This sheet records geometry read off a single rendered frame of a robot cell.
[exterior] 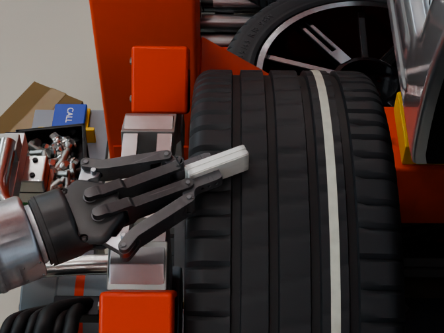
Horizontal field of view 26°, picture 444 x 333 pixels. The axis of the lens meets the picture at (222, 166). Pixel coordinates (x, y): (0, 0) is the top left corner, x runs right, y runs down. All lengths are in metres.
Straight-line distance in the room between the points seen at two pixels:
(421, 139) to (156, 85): 0.54
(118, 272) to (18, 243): 0.14
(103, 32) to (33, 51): 1.50
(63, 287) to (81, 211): 0.30
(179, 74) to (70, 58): 1.69
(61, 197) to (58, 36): 2.07
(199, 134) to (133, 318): 0.24
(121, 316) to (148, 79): 0.40
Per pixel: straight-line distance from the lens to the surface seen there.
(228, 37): 2.58
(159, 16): 1.47
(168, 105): 1.27
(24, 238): 0.97
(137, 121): 1.19
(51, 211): 0.98
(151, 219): 0.99
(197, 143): 1.09
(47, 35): 3.04
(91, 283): 1.29
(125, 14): 1.48
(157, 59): 1.28
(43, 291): 1.30
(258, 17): 2.28
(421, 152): 1.66
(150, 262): 1.06
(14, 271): 0.98
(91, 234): 0.99
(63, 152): 1.91
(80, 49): 2.98
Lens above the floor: 1.98
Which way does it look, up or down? 49 degrees down
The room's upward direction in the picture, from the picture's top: straight up
